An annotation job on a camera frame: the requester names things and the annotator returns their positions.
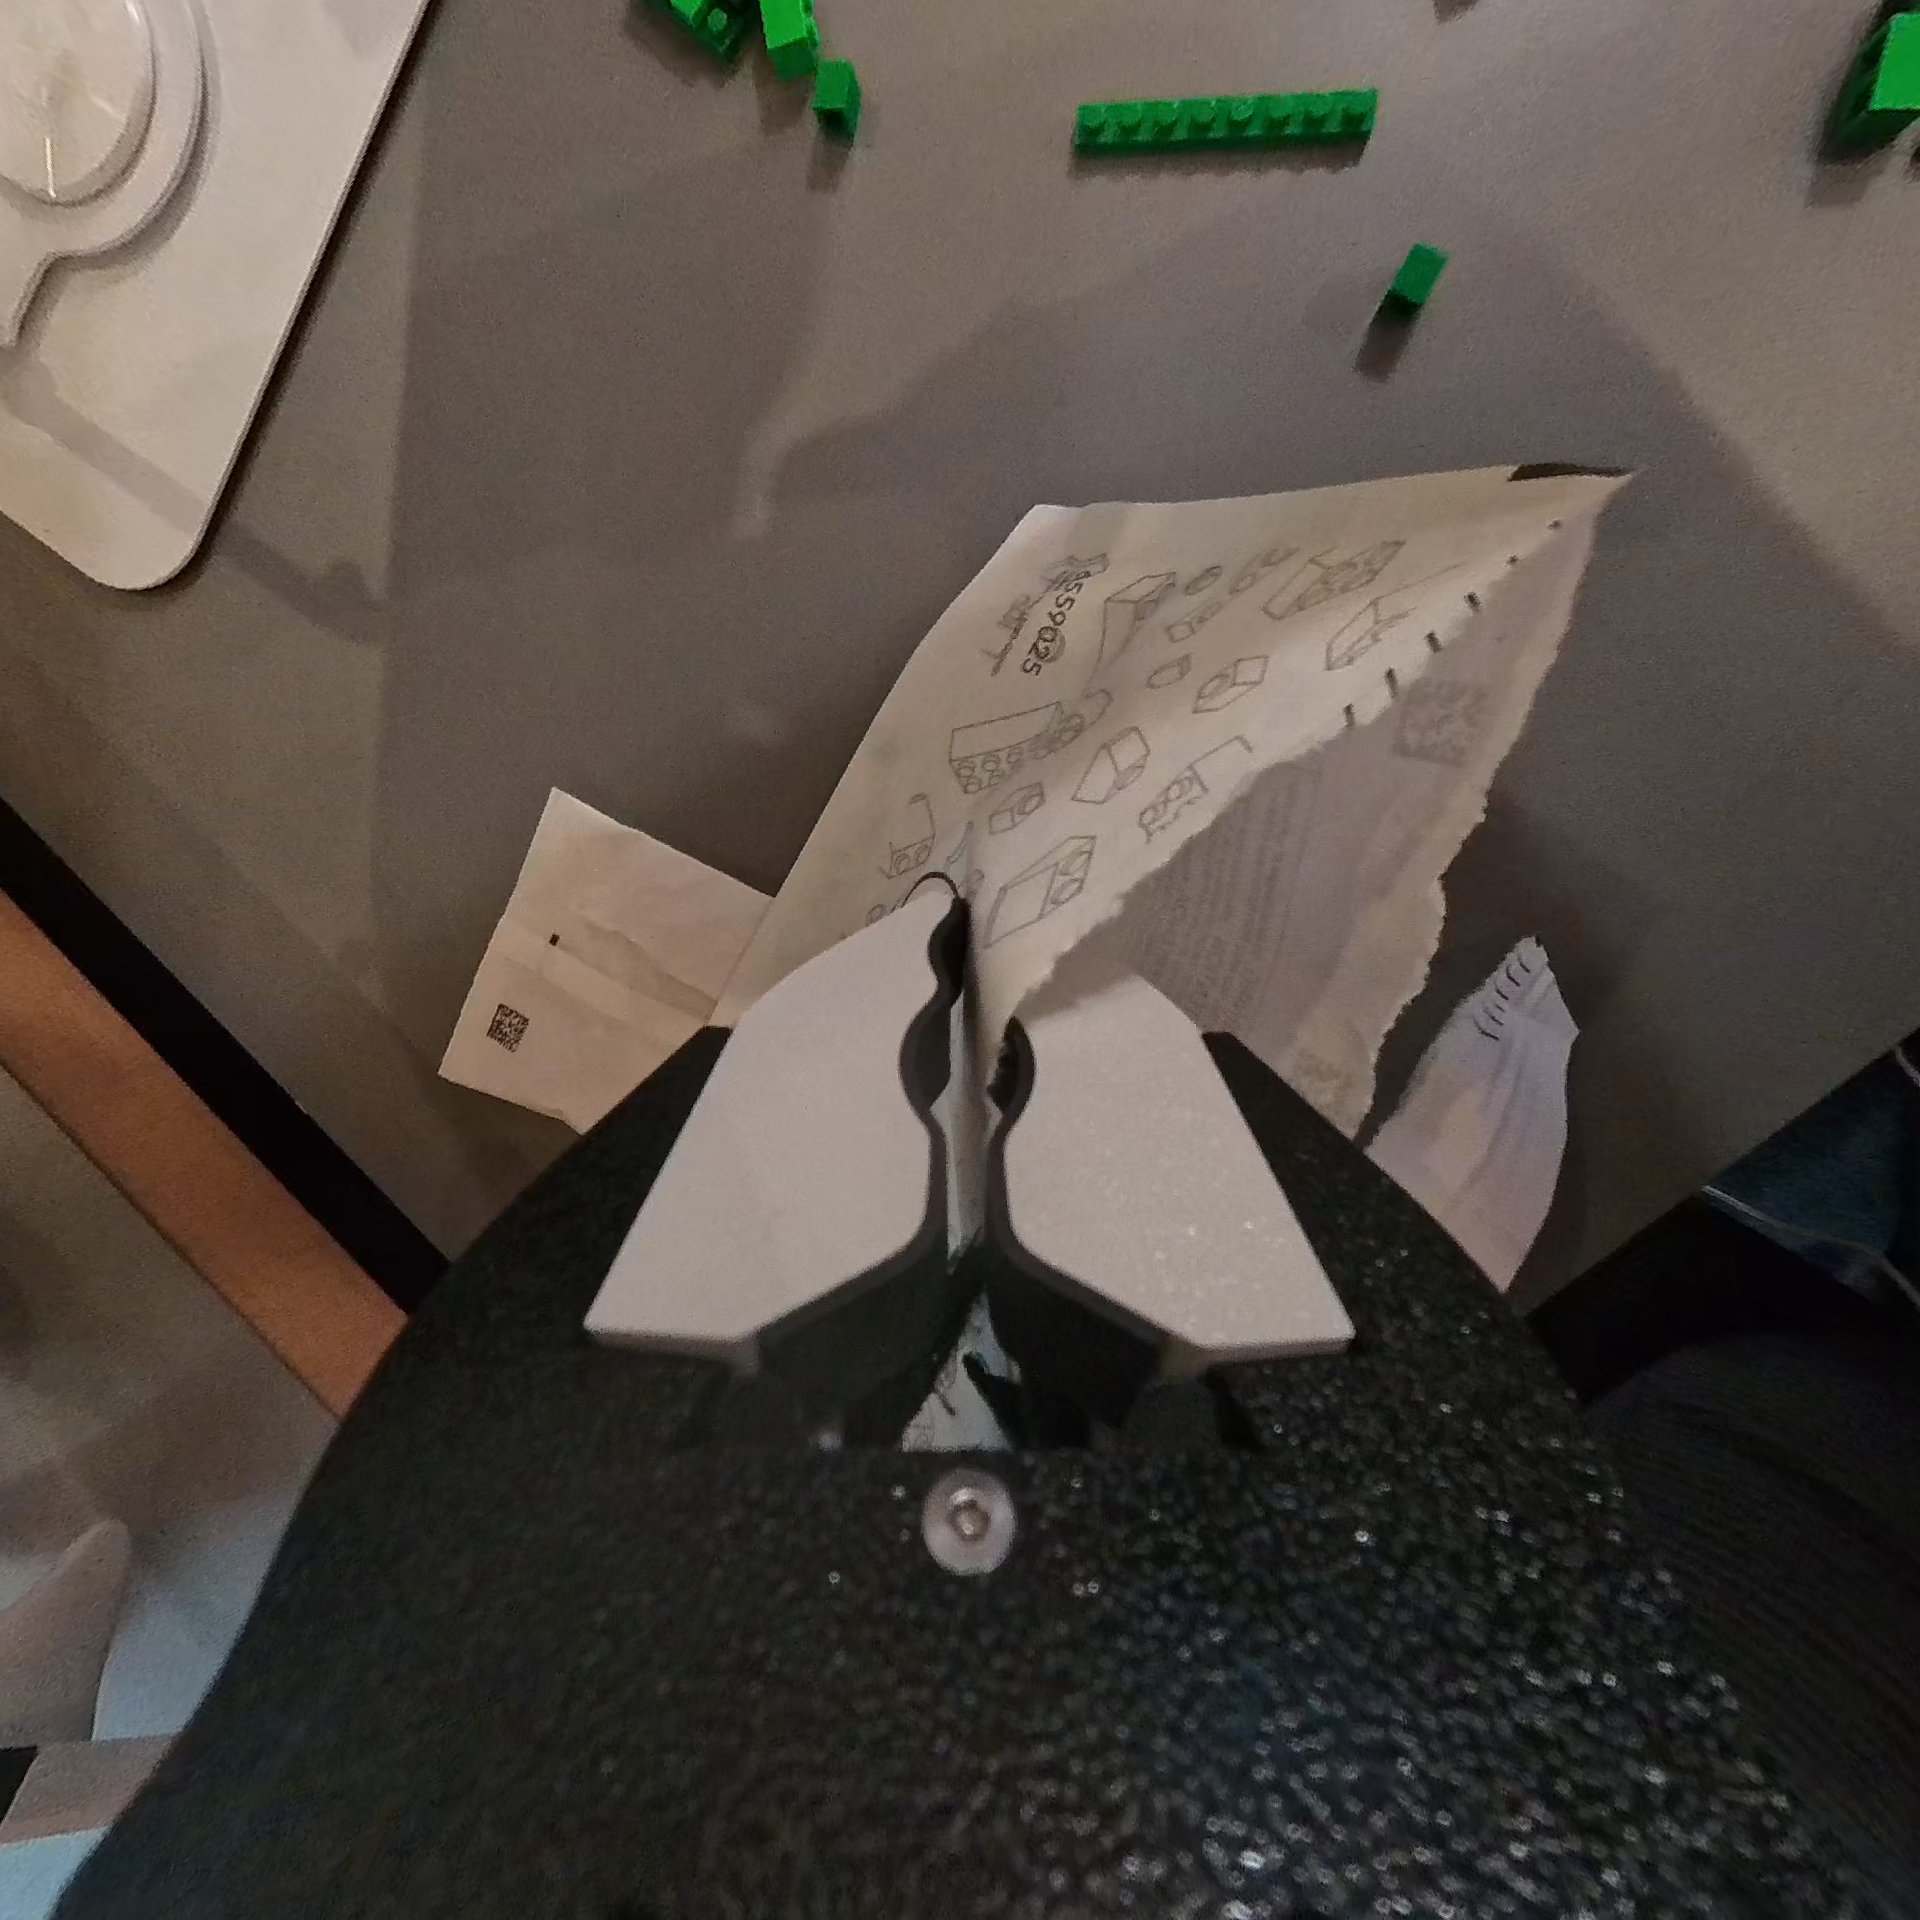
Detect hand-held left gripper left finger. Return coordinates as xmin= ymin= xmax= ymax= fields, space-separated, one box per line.
xmin=584 ymin=896 xmax=975 ymax=1371

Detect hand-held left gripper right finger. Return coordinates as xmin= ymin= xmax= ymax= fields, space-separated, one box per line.
xmin=983 ymin=979 xmax=1359 ymax=1383

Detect white printed paper bag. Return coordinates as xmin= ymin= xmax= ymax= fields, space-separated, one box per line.
xmin=727 ymin=462 xmax=1642 ymax=1450

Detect grey desk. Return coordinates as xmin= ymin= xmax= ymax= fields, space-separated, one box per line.
xmin=0 ymin=0 xmax=1920 ymax=1354

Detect small torn paper scrap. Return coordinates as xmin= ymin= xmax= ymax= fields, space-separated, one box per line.
xmin=439 ymin=786 xmax=776 ymax=1128

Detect person's blue ribbed sweater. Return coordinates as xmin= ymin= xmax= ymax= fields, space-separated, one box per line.
xmin=1529 ymin=1184 xmax=1920 ymax=1920

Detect person's blue jeans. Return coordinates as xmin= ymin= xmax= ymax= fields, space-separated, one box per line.
xmin=1704 ymin=1050 xmax=1920 ymax=1299

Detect long narrow green plate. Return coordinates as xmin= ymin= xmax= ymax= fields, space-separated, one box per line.
xmin=1072 ymin=86 xmax=1382 ymax=158

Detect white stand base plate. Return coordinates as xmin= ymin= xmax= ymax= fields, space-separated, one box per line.
xmin=0 ymin=0 xmax=432 ymax=590

